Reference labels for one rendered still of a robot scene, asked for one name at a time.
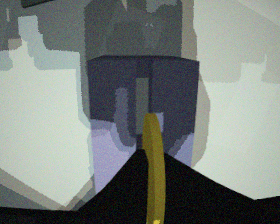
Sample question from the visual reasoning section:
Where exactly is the gold coin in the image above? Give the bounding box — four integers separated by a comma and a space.
142, 112, 165, 224

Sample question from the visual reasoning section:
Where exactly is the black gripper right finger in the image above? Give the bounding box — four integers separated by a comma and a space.
162, 152, 280, 224

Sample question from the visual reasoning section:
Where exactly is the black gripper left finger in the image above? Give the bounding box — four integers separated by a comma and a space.
0, 149, 149, 224

